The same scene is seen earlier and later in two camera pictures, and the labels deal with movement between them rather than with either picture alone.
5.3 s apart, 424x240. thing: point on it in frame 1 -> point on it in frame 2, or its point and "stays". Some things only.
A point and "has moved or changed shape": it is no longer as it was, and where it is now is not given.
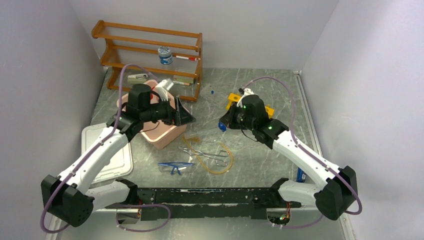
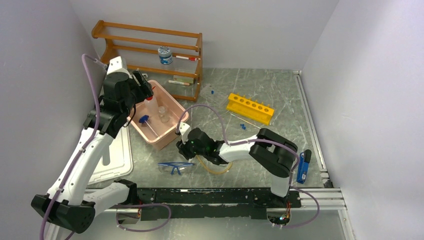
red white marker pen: [190, 58] stays
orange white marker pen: [181, 83] stays
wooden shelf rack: [169, 52] stays
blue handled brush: [222, 127] has moved or changed shape
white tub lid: [120, 164] stays
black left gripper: [171, 118] -> [144, 90]
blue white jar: [165, 55] stays
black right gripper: [228, 118] -> [183, 149]
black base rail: [200, 203] stays
